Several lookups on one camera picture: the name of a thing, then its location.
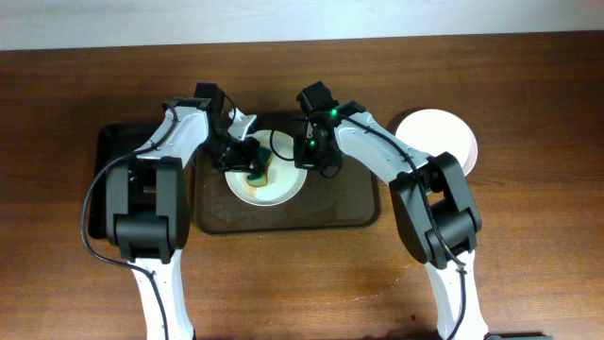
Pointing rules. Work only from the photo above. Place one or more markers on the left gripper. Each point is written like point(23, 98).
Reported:
point(246, 158)

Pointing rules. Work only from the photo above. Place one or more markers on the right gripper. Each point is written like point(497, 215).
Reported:
point(316, 158)

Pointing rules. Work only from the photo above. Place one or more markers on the green yellow sponge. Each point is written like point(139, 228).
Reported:
point(258, 175)

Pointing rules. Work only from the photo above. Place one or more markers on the white plate top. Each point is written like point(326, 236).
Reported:
point(284, 179)

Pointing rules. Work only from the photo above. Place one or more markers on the white plate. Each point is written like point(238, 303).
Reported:
point(436, 131)
point(284, 179)

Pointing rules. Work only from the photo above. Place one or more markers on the white plate bottom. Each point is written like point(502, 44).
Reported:
point(436, 131)

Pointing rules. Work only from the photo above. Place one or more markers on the pale grey plate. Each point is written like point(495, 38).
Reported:
point(471, 159)

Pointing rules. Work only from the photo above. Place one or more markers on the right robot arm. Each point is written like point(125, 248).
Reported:
point(436, 216)

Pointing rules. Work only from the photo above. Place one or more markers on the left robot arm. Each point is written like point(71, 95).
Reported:
point(147, 209)

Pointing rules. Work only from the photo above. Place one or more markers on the large brown serving tray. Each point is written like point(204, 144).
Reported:
point(346, 197)

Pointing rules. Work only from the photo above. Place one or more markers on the small black tray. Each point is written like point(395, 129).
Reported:
point(113, 141)

